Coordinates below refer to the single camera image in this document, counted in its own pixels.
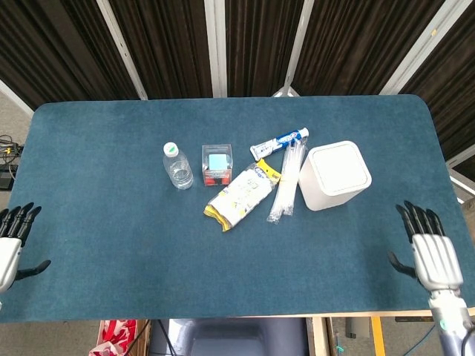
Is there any blue cable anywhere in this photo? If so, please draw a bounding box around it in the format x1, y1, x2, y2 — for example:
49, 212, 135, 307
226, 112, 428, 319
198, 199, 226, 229
421, 324, 439, 352

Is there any clear box with blue cube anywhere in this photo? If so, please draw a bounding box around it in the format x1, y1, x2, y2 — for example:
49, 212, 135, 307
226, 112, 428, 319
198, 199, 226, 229
201, 143, 235, 186

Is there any clear pack of straws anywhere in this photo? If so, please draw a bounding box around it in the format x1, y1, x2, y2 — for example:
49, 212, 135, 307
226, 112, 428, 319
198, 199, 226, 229
265, 140, 309, 225

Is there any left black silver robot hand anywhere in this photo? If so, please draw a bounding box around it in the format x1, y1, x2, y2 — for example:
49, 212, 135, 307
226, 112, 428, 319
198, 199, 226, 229
0, 202, 52, 294

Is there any bundle of cables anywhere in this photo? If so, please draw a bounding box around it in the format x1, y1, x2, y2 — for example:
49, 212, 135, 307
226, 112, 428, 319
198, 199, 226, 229
0, 135, 24, 165

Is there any blue white toothpaste tube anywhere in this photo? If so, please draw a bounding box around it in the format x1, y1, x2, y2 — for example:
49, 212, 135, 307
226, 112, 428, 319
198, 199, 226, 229
249, 128, 310, 157

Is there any black power adapter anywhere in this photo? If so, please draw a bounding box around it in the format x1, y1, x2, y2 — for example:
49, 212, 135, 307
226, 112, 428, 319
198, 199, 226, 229
0, 165, 18, 192

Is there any clear plastic water bottle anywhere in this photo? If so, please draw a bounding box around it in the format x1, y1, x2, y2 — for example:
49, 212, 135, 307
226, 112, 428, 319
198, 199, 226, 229
162, 142, 194, 191

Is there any packaged yellow white cloth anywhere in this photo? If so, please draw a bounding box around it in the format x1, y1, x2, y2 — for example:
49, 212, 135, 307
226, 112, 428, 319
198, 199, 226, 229
203, 158, 282, 233

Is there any white plastic trash bin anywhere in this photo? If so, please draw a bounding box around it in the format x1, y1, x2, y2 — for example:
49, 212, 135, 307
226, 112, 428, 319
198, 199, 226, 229
298, 140, 373, 212

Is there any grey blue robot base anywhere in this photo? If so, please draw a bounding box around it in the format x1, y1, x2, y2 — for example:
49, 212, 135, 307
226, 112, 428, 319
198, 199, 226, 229
150, 317, 309, 356

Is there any white partition frame post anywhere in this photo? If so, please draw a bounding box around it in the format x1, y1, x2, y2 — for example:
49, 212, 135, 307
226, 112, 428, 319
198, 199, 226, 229
272, 0, 315, 98
96, 0, 148, 100
203, 0, 228, 98
379, 0, 463, 96
445, 142, 475, 194
0, 79, 34, 118

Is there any red white plastic bag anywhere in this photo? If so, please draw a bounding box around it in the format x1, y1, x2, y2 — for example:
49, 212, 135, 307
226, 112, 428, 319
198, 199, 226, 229
88, 319, 138, 356

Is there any blue felt table cover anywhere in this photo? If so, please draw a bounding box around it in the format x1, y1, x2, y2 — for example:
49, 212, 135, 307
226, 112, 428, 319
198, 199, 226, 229
0, 94, 469, 324

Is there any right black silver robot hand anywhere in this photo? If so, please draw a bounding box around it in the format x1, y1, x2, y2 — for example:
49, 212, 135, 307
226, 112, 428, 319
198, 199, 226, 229
387, 200, 465, 297

